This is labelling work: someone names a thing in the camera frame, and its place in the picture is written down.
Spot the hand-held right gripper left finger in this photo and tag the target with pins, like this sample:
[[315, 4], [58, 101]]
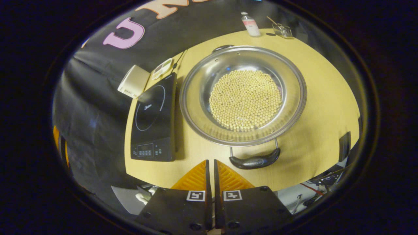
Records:
[[209, 202]]

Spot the white toaster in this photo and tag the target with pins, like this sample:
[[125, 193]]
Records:
[[134, 81]]

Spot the clear glass holder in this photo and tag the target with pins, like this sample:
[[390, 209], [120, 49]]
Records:
[[283, 31]]

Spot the black induction cooktop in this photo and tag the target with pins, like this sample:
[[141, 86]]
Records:
[[153, 111]]

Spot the thin wooden stick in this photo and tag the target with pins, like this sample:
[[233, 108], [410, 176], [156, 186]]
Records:
[[273, 22]]

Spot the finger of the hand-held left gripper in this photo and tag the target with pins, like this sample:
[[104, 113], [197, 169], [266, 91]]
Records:
[[60, 143]]

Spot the steel pot with soybeans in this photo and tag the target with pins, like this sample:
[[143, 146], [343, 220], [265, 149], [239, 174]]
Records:
[[245, 98]]

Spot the white divided dish with beans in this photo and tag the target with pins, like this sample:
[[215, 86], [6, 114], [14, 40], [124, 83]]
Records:
[[162, 68]]

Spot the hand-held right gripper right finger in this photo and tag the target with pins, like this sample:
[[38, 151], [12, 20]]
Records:
[[217, 202]]

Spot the small bottle with pink label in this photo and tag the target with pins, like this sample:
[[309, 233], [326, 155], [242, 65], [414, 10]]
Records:
[[251, 25]]

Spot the grey sheet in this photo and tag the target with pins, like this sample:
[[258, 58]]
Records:
[[125, 199]]

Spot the black block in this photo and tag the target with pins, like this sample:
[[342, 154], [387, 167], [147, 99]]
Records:
[[345, 147]]

